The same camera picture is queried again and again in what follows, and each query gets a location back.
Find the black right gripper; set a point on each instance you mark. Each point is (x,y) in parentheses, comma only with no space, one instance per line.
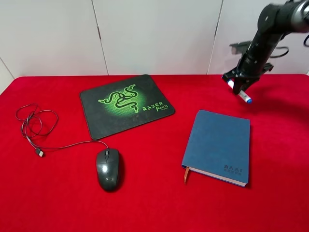
(248,70)

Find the blue white marker pen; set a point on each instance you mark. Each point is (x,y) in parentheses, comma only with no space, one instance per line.
(242,94)

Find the black computer mouse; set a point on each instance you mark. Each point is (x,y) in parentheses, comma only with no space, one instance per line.
(107,165)

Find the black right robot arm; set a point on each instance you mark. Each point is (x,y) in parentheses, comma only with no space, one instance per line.
(274,23)

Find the blue hardcover notebook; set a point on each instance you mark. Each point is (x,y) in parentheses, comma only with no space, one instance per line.
(219,147)

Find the black green Razer mousepad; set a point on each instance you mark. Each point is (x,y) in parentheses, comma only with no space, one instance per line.
(122,105)

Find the red velvet tablecloth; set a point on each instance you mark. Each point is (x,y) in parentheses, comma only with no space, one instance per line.
(61,193)

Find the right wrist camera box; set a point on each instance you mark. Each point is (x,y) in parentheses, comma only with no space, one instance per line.
(240,48)

